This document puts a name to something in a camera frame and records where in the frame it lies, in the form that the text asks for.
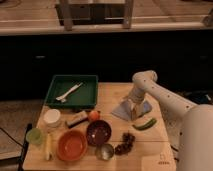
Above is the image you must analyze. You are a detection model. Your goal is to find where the white plastic fork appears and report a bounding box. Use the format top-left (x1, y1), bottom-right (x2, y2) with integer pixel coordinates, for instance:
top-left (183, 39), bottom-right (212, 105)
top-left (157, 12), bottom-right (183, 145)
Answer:
top-left (55, 82), bottom-right (83, 103)

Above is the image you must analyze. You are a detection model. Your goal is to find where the orange bowl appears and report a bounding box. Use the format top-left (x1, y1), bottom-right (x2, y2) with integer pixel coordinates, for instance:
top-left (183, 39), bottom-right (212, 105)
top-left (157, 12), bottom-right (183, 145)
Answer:
top-left (56, 130), bottom-right (88, 162)

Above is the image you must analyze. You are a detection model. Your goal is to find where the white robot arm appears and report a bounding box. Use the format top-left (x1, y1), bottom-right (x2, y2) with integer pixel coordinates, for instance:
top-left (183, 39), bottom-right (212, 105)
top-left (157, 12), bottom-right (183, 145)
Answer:
top-left (125, 70), bottom-right (213, 171)

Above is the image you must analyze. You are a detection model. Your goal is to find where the green plastic tray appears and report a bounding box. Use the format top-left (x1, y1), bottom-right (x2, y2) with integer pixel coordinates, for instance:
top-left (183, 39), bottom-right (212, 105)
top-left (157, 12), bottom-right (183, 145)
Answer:
top-left (45, 75), bottom-right (98, 109)

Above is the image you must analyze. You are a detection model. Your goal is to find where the wooden stool frame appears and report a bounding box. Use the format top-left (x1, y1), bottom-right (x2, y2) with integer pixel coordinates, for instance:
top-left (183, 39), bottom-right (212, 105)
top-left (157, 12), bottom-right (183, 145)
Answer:
top-left (55, 0), bottom-right (134, 31)

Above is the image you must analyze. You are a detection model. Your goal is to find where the bunch of dark grapes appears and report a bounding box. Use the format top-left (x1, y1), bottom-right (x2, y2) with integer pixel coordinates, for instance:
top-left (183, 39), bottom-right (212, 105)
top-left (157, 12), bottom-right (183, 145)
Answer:
top-left (115, 132), bottom-right (135, 155)

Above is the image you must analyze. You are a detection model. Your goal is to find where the dark red bowl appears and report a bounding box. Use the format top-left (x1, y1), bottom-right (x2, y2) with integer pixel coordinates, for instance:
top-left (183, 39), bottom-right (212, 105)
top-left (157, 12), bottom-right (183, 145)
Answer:
top-left (86, 120), bottom-right (112, 146)

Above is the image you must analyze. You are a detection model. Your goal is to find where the light blue towel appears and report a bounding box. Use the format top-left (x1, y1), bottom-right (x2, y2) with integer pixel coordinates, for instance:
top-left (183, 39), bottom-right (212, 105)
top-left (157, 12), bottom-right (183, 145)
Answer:
top-left (112, 100), bottom-right (131, 121)

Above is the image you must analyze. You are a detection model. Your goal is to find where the orange tomato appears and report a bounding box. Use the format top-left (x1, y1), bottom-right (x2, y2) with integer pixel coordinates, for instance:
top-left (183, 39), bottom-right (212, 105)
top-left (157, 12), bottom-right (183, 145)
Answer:
top-left (88, 110), bottom-right (100, 122)

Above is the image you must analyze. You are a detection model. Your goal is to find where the small metal cup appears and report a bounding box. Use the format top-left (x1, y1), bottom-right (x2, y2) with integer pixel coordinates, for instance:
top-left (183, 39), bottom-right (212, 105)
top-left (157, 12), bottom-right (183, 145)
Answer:
top-left (95, 143), bottom-right (114, 161)

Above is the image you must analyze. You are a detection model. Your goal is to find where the blue sponge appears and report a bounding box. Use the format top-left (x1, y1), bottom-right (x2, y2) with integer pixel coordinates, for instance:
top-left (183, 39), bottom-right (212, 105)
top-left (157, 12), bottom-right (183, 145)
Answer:
top-left (140, 101), bottom-right (152, 117)

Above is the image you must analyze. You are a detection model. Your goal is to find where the white small cup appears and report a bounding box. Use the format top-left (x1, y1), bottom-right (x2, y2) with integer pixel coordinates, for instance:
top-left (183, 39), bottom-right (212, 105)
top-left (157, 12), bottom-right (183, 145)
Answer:
top-left (43, 109), bottom-right (61, 127)

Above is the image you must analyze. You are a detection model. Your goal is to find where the yellow banana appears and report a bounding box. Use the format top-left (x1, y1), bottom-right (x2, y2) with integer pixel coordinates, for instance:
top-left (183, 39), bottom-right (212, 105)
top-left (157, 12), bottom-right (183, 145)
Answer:
top-left (45, 133), bottom-right (52, 161)

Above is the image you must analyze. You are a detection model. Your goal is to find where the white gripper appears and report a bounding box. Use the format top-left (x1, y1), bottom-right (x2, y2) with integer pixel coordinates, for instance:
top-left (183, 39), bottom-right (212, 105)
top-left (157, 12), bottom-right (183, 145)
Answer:
top-left (130, 100), bottom-right (143, 120)

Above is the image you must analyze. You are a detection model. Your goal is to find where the green pepper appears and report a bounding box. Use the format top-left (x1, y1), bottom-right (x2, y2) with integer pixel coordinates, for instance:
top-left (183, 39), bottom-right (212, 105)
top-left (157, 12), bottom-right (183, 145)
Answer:
top-left (132, 118), bottom-right (157, 131)

